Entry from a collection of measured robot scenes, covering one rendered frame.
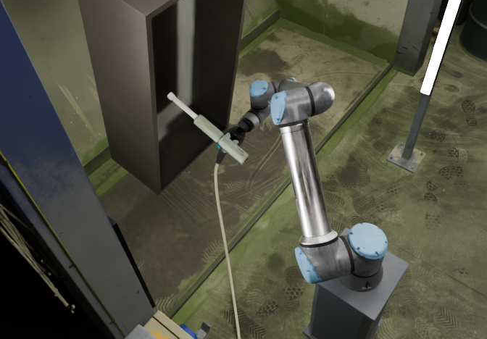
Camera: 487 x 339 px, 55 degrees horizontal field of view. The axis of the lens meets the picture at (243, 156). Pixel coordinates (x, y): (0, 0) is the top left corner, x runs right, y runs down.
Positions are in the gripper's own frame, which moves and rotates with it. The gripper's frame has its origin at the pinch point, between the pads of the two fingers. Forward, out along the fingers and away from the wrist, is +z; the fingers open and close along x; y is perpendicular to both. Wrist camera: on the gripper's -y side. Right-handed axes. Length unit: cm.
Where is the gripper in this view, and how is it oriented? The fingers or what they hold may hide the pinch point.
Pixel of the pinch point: (223, 147)
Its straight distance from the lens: 222.9
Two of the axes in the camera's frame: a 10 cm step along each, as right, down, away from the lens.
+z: -5.9, 6.2, -5.2
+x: -7.6, -6.5, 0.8
